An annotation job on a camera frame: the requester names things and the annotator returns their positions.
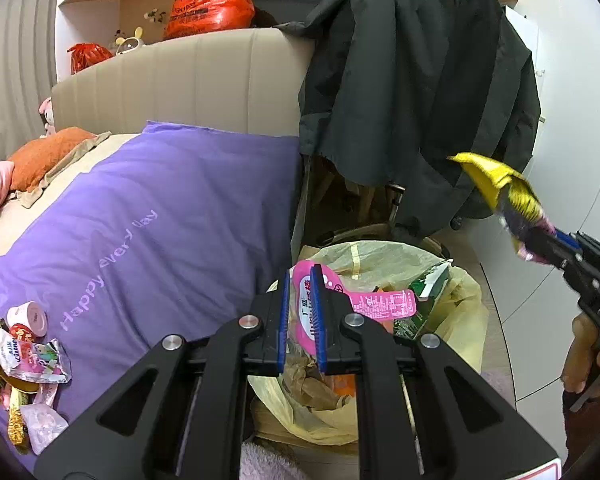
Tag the pile of snack wrappers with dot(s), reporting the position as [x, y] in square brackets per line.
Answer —
[30, 360]

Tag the large red plastic bag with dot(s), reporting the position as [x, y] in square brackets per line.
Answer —
[210, 10]

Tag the pink snack wrapper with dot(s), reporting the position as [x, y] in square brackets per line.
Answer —
[375, 305]

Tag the pink paper cup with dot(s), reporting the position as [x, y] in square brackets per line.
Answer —
[27, 316]

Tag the wooden swivel chair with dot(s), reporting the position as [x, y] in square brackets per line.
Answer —
[365, 205]

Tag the person's right hand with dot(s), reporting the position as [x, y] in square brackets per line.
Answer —
[577, 360]

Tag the person's right forearm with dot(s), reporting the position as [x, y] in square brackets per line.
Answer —
[590, 435]

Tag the white bunny toy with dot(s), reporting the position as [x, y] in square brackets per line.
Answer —
[127, 46]

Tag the purple blanket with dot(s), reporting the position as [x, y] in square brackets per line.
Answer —
[155, 235]

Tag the crumpled brown paper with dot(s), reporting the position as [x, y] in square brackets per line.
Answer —
[305, 385]

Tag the beige padded headboard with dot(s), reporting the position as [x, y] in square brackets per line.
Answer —
[205, 80]

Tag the small red plastic bag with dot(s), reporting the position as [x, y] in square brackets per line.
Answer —
[87, 56]

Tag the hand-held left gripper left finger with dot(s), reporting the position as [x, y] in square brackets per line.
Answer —
[281, 320]

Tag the trash bin with yellow bag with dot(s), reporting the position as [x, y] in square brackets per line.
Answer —
[330, 425]

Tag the black jacket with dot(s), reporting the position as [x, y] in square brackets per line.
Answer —
[405, 85]

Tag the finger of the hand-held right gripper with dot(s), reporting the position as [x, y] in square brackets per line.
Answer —
[566, 240]
[545, 252]

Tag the grey curtain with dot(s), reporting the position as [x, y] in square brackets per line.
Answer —
[15, 60]

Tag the beige bed sheet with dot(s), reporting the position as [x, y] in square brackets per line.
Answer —
[10, 225]

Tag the white wardrobe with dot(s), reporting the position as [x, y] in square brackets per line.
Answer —
[570, 135]

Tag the lilac fluffy cloth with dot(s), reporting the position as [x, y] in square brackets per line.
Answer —
[270, 462]

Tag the green carton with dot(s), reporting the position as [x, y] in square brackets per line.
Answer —
[430, 285]

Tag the pink plush toy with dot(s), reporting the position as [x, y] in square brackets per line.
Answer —
[46, 115]

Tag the small flower ornament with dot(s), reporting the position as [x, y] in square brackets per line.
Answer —
[155, 16]

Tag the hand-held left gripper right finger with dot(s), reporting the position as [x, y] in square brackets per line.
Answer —
[320, 320]

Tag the orange pillow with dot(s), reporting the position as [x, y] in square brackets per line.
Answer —
[50, 155]

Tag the yellow and purple snack wrapper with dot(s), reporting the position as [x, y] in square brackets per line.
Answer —
[490, 180]

